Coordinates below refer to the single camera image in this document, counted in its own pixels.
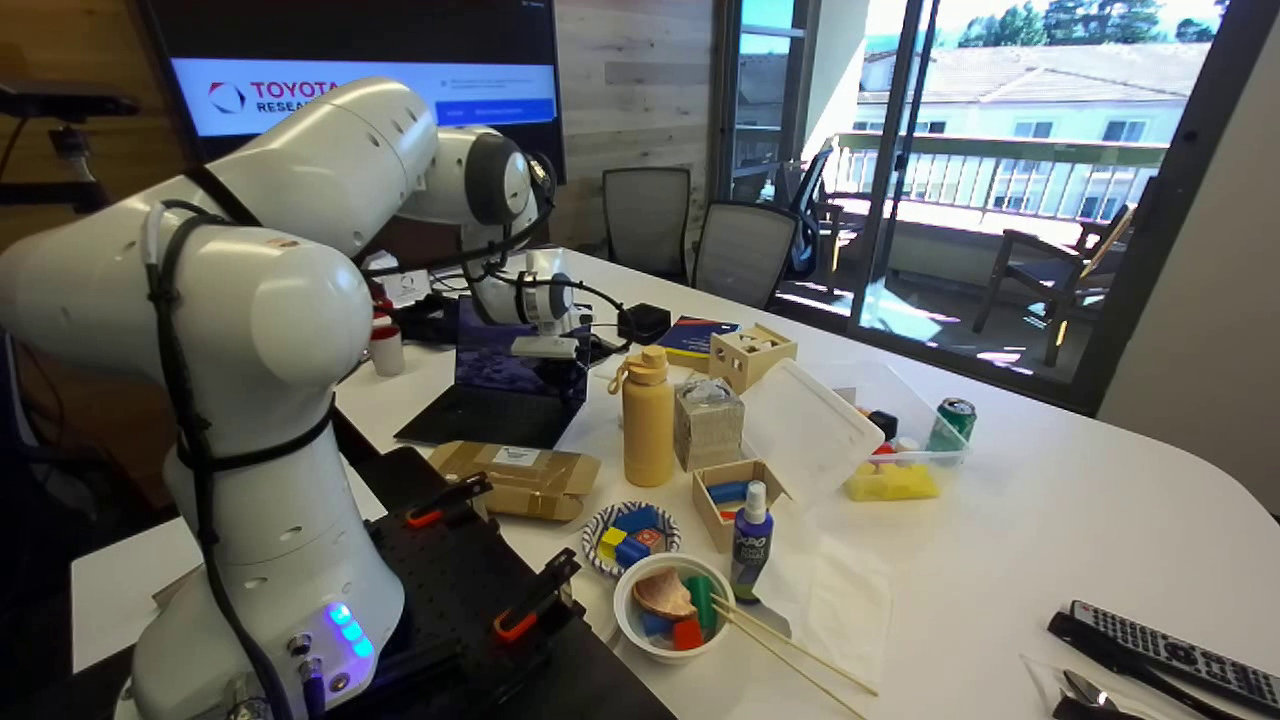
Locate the green soda can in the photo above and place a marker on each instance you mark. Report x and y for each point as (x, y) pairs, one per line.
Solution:
(953, 424)

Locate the small cardboard box with blocks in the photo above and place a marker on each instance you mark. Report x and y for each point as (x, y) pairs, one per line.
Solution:
(722, 493)

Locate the white cup with red band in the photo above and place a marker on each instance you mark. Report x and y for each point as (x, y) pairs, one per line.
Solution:
(385, 351)

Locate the wooden block with holes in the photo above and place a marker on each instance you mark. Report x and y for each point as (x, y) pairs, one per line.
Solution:
(742, 359)

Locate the black orange clamp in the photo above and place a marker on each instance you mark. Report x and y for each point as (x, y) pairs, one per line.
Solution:
(442, 504)
(523, 615)

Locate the grey office chair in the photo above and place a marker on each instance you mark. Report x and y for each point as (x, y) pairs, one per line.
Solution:
(647, 214)
(742, 253)

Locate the plate with colourful blocks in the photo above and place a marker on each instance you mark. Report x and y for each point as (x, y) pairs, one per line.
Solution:
(627, 534)

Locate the yellow sponge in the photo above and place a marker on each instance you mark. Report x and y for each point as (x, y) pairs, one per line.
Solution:
(893, 481)

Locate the black orange clamp front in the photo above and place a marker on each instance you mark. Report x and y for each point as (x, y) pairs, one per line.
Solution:
(523, 615)

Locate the outdoor wooden chair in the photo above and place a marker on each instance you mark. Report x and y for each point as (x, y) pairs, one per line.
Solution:
(1053, 274)

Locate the clear plastic container lid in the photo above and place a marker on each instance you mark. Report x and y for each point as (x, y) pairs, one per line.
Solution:
(806, 432)

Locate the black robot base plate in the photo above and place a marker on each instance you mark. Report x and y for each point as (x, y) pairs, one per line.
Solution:
(492, 600)

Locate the white bowl with toys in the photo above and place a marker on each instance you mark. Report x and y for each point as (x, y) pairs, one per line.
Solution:
(672, 605)

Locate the yellow bottle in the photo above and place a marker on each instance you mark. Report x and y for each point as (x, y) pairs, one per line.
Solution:
(647, 388)

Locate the black orange clamp rear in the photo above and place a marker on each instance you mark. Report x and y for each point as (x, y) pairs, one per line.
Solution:
(442, 504)

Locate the small black box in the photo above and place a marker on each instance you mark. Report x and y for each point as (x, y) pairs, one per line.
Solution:
(647, 322)

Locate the grey carton box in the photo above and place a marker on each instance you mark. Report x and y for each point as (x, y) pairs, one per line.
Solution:
(711, 424)

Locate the wooden chopstick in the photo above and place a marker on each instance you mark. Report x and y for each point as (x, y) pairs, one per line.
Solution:
(770, 631)
(827, 679)

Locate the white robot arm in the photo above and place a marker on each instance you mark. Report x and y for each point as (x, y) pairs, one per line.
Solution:
(236, 290)

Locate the black remote keyboard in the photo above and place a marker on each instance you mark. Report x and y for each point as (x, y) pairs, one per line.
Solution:
(1120, 641)

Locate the blue book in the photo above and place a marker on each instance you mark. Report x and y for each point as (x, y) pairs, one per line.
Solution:
(692, 334)

